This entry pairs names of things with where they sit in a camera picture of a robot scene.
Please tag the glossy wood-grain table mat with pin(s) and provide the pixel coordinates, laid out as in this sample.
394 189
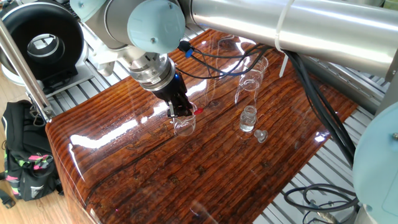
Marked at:
202 161

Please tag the black backpack with colourful print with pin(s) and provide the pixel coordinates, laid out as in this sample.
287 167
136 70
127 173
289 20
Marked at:
28 155

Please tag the upper glass conical flask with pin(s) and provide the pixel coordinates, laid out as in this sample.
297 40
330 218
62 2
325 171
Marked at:
250 84

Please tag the aluminium frame post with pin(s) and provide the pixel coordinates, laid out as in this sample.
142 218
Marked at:
21 65

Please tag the white zip tie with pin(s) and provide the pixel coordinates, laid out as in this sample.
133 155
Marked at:
281 31

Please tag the glass conical flask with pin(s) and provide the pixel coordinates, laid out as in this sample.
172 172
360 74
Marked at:
250 84
185 127

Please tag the lower glass conical flask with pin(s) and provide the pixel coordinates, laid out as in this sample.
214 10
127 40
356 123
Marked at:
185 127

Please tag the small glass bottle with liquid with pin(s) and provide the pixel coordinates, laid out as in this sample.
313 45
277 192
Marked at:
248 120

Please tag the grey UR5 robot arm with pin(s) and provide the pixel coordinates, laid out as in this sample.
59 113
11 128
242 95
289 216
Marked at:
280 25

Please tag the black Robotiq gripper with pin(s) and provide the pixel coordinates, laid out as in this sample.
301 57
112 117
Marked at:
171 91

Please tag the clear glass bottle stopper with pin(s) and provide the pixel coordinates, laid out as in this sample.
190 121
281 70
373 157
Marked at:
260 135

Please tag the glass dropper with red bulb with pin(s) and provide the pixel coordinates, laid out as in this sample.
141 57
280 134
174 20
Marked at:
199 110

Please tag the white fan base plate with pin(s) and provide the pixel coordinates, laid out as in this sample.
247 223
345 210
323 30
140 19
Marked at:
77 77

